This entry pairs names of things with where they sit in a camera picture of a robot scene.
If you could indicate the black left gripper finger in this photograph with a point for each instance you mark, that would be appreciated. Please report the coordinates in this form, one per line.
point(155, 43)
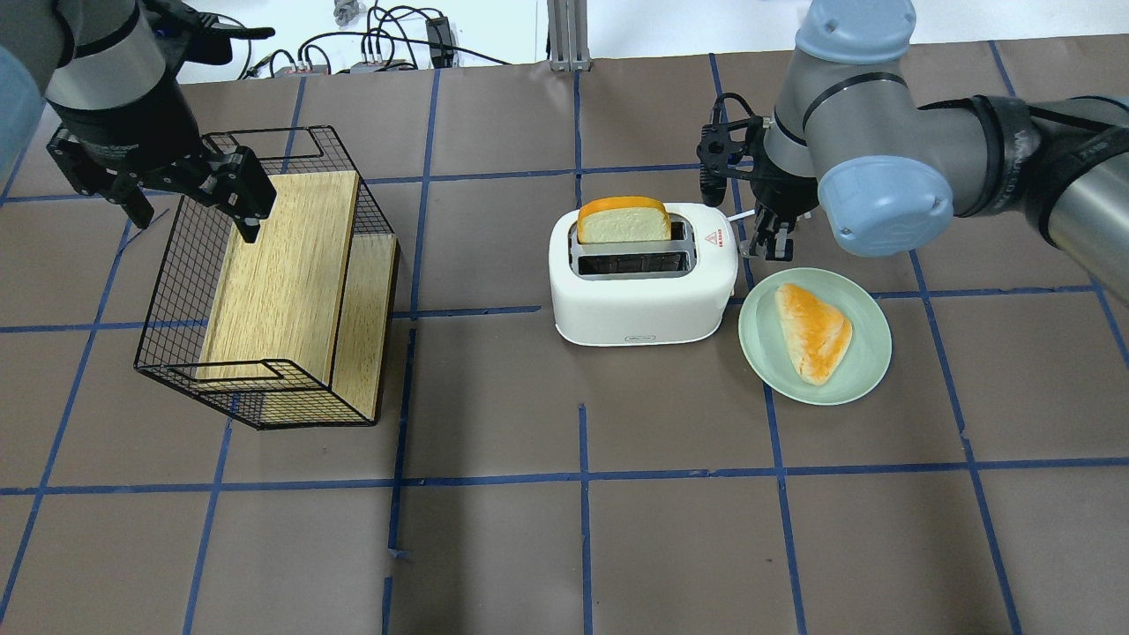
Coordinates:
point(137, 207)
point(239, 186)

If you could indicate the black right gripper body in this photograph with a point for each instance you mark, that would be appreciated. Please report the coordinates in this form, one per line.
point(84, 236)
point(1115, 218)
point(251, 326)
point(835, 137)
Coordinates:
point(780, 193)

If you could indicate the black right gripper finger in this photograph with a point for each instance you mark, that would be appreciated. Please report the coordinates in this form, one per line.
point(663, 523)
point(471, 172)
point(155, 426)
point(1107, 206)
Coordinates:
point(781, 244)
point(762, 241)

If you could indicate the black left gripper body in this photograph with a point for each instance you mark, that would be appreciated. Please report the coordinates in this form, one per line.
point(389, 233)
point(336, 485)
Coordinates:
point(132, 126)

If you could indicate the white toaster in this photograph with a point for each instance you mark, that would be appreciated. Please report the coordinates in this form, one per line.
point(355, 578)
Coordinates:
point(644, 293)

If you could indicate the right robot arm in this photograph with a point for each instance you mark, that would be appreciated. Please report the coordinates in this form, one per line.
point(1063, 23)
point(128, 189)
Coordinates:
point(846, 135)

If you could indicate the bread slice in toaster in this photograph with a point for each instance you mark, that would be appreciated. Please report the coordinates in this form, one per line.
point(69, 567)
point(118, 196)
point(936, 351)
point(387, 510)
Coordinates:
point(623, 219)

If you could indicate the green plate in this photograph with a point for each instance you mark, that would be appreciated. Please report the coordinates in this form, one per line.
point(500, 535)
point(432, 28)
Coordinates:
point(867, 359)

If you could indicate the triangular bread on plate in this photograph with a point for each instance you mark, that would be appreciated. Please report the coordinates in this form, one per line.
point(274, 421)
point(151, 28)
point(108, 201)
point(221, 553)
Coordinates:
point(817, 334)

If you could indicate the wooden step shelf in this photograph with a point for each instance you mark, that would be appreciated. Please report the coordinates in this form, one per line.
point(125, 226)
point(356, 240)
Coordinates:
point(297, 326)

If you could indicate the black power adapter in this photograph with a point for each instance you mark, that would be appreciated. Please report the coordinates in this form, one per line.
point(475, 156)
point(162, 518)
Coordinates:
point(441, 42)

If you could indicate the brown paper table cover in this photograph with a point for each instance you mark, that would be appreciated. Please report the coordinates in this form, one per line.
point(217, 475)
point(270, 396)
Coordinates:
point(517, 483)

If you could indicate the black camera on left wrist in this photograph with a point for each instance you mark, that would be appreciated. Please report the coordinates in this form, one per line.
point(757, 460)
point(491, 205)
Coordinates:
point(184, 34)

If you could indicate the black wire basket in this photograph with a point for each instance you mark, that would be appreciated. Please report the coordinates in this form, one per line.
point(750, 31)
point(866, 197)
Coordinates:
point(177, 317)

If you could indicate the aluminium frame post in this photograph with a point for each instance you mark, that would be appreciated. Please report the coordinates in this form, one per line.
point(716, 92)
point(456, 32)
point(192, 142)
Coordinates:
point(568, 49)

